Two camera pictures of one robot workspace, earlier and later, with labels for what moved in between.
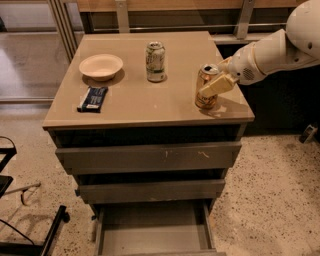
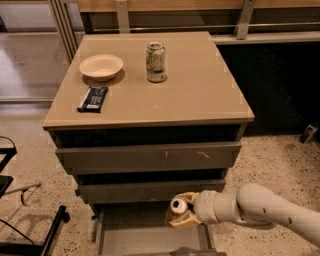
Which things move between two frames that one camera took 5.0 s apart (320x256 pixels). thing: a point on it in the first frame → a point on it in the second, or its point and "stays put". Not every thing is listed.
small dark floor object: (308, 136) stays put
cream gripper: (244, 66) → (204, 206)
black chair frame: (8, 152) stays put
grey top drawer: (152, 157) stays put
